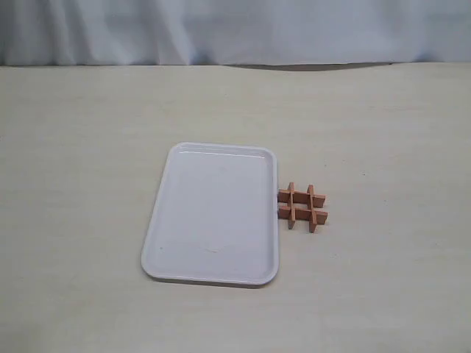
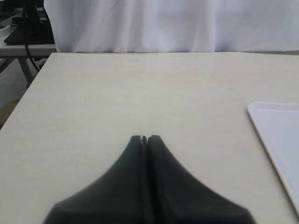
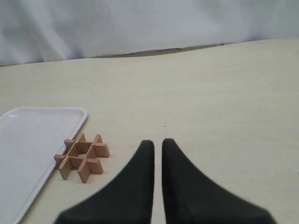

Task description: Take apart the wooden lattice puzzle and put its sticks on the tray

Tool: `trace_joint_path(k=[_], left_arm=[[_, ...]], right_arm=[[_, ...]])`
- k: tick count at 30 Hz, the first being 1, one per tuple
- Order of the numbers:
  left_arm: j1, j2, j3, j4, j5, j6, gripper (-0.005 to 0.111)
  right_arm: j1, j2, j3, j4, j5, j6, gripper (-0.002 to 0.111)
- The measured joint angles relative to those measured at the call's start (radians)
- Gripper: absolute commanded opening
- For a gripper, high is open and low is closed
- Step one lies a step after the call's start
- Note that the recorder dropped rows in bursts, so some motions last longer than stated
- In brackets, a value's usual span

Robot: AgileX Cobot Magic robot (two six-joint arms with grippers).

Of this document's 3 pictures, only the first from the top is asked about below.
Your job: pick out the white plastic tray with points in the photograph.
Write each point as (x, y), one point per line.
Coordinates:
(215, 217)

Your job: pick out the wooden notched piece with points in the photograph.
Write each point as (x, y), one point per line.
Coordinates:
(312, 207)
(297, 197)
(301, 214)
(290, 203)

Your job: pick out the white backdrop curtain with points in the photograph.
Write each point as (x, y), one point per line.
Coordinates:
(233, 32)

